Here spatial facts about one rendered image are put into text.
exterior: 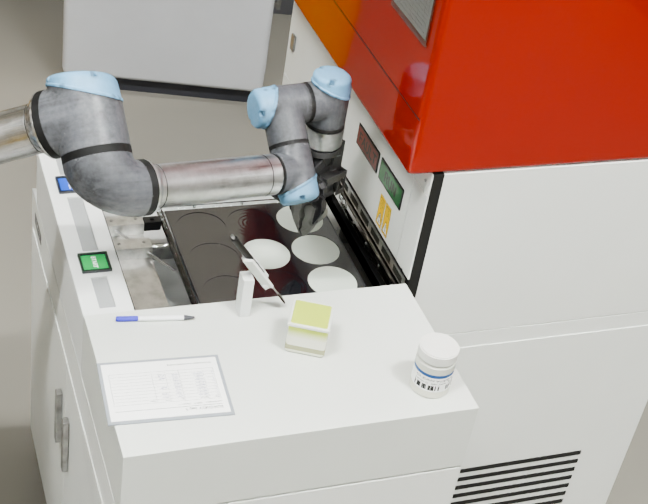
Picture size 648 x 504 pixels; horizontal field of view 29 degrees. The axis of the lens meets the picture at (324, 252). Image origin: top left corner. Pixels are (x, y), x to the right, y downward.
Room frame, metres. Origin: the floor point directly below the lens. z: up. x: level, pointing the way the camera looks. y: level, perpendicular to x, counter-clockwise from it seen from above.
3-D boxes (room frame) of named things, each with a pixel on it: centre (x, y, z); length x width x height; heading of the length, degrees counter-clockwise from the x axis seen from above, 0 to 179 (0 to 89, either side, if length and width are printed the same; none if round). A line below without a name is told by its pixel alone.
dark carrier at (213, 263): (2.05, 0.12, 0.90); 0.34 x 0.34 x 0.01; 25
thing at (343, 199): (2.15, -0.07, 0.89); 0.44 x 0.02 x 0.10; 25
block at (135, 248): (1.99, 0.38, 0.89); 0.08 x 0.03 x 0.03; 115
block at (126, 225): (2.06, 0.42, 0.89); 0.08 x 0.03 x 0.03; 115
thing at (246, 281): (1.78, 0.11, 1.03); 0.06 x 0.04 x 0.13; 115
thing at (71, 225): (1.95, 0.47, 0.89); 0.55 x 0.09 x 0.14; 25
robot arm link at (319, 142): (2.06, 0.04, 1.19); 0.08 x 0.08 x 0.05
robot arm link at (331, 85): (2.06, 0.04, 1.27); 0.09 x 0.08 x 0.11; 122
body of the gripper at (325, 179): (2.07, 0.04, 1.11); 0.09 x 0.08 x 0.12; 144
